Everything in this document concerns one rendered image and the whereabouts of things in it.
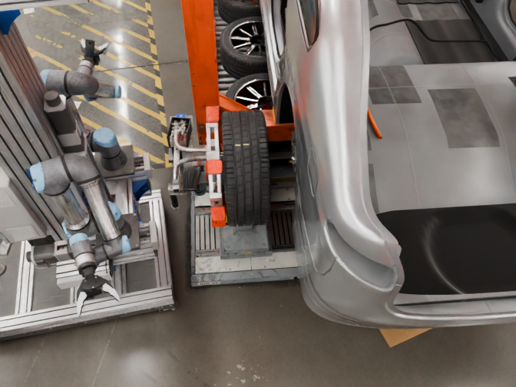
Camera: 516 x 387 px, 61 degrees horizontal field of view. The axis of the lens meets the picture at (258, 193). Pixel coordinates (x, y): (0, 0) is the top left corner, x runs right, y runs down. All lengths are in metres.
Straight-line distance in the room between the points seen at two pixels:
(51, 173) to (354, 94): 1.21
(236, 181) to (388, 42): 1.69
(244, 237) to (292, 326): 0.67
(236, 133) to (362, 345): 1.61
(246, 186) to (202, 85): 0.78
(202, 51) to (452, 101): 1.50
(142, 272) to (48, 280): 0.59
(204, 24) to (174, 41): 2.41
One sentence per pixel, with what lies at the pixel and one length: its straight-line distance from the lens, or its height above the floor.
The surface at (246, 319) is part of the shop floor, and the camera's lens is 3.01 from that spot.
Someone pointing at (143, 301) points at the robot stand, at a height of 0.23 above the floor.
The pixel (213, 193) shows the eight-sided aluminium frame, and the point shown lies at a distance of 2.28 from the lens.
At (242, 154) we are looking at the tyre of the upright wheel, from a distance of 2.22.
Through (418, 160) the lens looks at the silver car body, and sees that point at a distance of 2.58.
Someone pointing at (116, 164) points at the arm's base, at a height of 0.86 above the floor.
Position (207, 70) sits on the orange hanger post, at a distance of 2.64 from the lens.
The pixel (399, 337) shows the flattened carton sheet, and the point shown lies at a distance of 3.13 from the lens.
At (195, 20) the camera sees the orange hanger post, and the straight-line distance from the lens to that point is 2.45.
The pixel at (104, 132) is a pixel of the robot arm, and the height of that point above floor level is 1.05.
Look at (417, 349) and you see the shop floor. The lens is 3.16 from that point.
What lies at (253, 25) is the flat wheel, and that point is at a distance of 4.21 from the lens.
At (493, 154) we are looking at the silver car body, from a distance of 2.79.
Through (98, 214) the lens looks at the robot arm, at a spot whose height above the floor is 1.27.
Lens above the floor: 2.85
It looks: 55 degrees down
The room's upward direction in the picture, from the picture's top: 3 degrees clockwise
